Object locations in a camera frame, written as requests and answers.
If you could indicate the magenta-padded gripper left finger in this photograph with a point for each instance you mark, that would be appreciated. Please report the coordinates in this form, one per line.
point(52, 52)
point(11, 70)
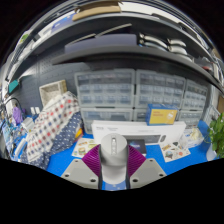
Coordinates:
point(85, 168)

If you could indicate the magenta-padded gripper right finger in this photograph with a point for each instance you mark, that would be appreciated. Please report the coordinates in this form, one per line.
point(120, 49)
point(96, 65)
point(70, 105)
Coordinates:
point(141, 168)

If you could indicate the grey computer mouse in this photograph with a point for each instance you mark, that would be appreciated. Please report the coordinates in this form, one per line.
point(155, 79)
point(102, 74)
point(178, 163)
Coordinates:
point(114, 156)

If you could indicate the small sticker sheet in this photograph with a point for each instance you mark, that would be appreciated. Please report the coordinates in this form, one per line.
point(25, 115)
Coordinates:
point(173, 152)

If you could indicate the yellow object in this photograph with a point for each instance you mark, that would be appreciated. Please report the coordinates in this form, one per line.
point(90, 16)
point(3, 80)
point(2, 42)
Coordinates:
point(79, 133)

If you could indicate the long white keyboard box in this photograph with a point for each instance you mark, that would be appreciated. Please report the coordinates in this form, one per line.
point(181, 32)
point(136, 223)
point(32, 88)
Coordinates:
point(140, 128)

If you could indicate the red blue checkered cloth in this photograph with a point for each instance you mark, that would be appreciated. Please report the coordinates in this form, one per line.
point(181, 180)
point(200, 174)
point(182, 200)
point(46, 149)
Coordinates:
point(50, 126)

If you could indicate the blue and yellow box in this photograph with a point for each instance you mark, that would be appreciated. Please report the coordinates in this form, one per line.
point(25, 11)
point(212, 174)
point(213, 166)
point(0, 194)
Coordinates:
point(161, 115)

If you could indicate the grey large-drawer cabinet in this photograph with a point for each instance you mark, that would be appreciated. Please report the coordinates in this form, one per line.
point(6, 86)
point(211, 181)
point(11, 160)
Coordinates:
point(106, 115)

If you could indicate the clear plastic container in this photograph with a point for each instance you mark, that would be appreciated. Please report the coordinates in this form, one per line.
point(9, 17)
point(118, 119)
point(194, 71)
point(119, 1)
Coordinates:
point(193, 136)

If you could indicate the grey small-drawer cabinet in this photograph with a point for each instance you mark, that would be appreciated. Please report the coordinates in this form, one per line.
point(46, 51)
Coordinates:
point(105, 88)
point(160, 86)
point(195, 100)

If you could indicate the white woven basket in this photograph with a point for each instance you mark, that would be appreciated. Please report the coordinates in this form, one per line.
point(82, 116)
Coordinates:
point(51, 91)

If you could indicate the green potted plant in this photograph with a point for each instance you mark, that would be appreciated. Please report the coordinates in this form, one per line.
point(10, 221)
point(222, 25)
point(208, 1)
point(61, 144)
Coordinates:
point(217, 131)

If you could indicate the small purple object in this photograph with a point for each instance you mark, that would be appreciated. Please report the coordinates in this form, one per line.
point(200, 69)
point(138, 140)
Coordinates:
point(17, 116)

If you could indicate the dark wall shelf unit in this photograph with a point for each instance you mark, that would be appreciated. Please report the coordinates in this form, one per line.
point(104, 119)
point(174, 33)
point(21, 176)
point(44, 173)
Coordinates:
point(116, 50)

